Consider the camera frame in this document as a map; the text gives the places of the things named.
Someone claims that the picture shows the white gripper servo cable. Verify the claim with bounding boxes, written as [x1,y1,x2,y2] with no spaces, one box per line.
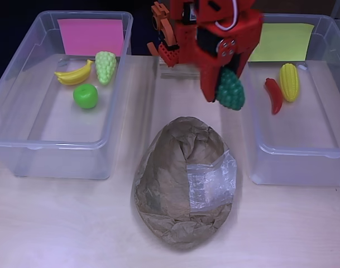
[214,0,240,30]

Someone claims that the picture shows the yellow toy corn cob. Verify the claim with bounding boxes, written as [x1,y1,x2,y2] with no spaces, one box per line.
[279,63,300,103]

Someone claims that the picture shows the yellow toy banana bunch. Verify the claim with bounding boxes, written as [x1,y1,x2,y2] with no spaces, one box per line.
[54,59,94,86]

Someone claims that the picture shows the pink paper note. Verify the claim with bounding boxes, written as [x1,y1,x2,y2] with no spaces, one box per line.
[57,18,125,58]

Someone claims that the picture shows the wooden base block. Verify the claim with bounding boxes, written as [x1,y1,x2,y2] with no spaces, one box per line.
[159,60,204,82]

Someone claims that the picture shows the red toy chili pepper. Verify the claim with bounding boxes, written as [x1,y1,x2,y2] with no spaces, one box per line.
[264,77,284,116]

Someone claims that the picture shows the dark green bumpy toy vegetable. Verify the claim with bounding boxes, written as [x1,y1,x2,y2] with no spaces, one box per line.
[216,68,246,112]

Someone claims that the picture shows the clear plastic bin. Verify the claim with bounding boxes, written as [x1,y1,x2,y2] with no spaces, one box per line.
[234,12,340,188]
[0,10,134,181]

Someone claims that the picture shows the light green toy grapes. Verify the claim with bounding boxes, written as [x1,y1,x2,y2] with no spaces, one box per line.
[95,51,117,86]

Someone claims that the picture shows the crumpled brown paper bag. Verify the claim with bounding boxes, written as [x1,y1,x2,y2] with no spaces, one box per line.
[132,116,239,252]

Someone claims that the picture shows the yellow paper note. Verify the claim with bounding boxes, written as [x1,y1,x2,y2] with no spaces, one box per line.
[247,22,315,62]

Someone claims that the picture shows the green toy apple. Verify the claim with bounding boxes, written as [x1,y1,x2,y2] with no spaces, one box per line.
[73,83,99,109]

